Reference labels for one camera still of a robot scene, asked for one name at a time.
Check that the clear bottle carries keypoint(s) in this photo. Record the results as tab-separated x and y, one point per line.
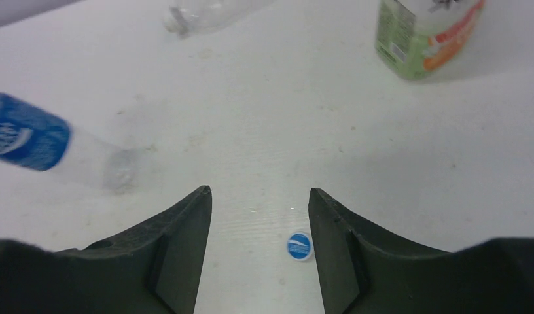
186	18

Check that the blue white bottle cap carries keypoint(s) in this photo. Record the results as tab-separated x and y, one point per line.
299	246

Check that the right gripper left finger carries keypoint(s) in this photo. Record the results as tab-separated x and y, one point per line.
152	267

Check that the green orange label bottle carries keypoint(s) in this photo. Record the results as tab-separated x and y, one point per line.
415	38

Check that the blue label bottle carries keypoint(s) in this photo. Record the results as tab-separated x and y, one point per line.
35	139

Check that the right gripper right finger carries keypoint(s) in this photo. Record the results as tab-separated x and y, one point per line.
365	268

